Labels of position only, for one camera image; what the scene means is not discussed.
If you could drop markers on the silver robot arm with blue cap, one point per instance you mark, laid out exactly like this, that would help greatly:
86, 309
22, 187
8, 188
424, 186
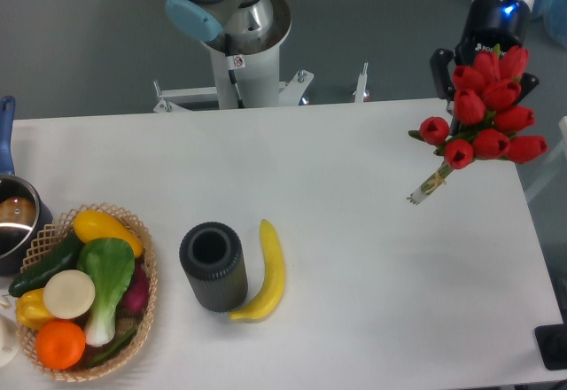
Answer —
207, 20

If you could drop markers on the green bok choy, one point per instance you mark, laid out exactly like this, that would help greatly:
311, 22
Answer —
110, 264

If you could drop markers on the blue handled saucepan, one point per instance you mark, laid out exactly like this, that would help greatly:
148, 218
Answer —
23, 213

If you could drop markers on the black device at edge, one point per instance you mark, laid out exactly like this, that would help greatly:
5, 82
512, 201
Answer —
551, 341

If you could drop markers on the red tulip bouquet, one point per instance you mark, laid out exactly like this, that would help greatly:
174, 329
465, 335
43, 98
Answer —
486, 121

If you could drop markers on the white garlic bulb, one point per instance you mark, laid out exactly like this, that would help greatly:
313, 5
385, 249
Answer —
9, 339

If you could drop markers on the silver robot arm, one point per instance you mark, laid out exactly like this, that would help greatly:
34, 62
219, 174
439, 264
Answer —
493, 26

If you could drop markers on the orange fruit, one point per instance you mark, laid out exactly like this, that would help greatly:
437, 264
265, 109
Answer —
60, 344

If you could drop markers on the yellow bell pepper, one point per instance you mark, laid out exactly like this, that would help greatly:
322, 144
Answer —
31, 311

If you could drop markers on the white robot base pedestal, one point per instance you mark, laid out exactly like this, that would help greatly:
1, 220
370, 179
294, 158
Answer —
245, 60

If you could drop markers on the yellow banana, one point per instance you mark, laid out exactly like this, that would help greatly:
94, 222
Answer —
265, 302

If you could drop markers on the green cucumber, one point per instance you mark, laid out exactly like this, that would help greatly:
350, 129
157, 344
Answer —
62, 257

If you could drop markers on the white round radish slice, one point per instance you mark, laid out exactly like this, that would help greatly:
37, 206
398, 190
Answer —
69, 294

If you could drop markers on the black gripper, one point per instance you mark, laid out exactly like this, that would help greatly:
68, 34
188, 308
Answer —
489, 22

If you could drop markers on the purple red onion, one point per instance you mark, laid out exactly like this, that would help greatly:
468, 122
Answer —
136, 298

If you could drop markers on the dark grey ribbed vase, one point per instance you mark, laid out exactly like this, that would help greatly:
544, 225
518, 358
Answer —
212, 259

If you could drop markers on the yellow squash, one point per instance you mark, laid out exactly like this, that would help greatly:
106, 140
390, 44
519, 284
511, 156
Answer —
91, 224

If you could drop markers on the green chili pepper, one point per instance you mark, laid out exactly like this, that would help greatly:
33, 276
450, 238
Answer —
112, 350

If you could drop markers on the woven wicker basket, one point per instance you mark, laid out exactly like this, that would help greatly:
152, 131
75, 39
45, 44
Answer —
47, 239

